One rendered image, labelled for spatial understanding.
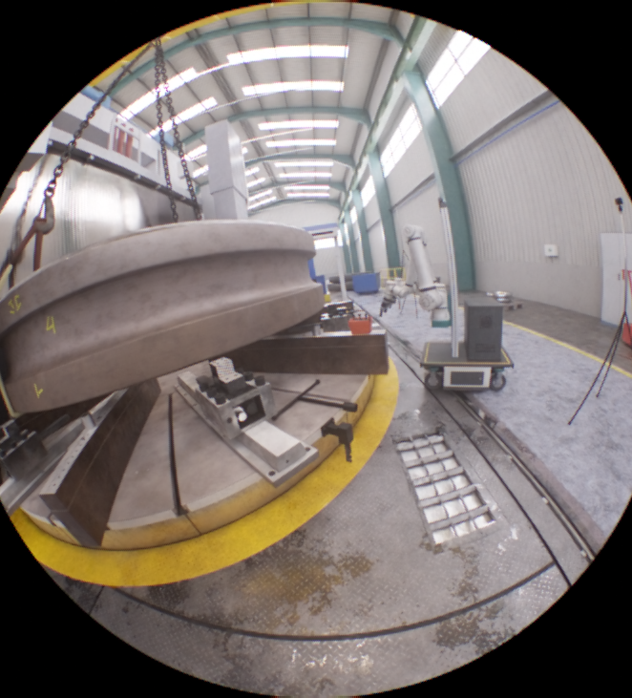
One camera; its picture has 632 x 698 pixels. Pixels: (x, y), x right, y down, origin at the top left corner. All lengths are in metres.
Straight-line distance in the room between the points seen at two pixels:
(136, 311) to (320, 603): 1.88
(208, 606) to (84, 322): 1.76
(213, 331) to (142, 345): 0.47
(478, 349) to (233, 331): 2.08
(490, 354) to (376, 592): 2.07
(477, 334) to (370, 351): 1.02
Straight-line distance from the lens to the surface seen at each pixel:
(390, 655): 1.24
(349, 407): 1.73
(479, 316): 2.37
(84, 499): 1.52
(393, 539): 1.40
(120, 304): 1.76
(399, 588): 1.30
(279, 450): 1.27
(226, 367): 1.54
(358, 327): 2.14
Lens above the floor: 1.24
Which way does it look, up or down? 17 degrees down
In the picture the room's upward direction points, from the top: 9 degrees counter-clockwise
